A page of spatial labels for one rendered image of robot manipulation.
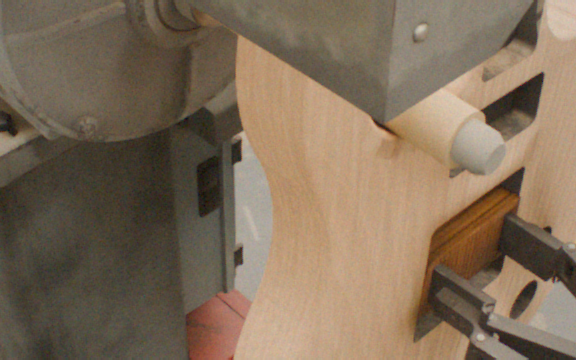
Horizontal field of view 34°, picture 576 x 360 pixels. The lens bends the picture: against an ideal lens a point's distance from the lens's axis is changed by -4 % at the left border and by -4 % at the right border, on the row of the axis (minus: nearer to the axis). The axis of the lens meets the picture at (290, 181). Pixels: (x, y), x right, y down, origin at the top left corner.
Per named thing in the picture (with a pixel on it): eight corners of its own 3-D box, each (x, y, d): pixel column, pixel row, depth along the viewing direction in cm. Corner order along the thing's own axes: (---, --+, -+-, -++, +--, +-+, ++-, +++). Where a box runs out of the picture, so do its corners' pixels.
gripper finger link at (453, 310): (504, 345, 57) (475, 371, 55) (441, 302, 60) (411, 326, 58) (509, 329, 56) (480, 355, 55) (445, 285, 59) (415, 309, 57)
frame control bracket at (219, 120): (187, 129, 86) (186, 94, 83) (336, 48, 96) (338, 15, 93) (216, 150, 84) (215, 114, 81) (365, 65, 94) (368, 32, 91)
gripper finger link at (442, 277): (487, 333, 59) (480, 339, 59) (403, 276, 63) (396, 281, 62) (497, 299, 57) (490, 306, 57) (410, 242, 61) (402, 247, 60)
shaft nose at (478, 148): (477, 147, 48) (447, 170, 47) (482, 110, 46) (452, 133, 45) (508, 166, 47) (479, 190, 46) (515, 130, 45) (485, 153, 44)
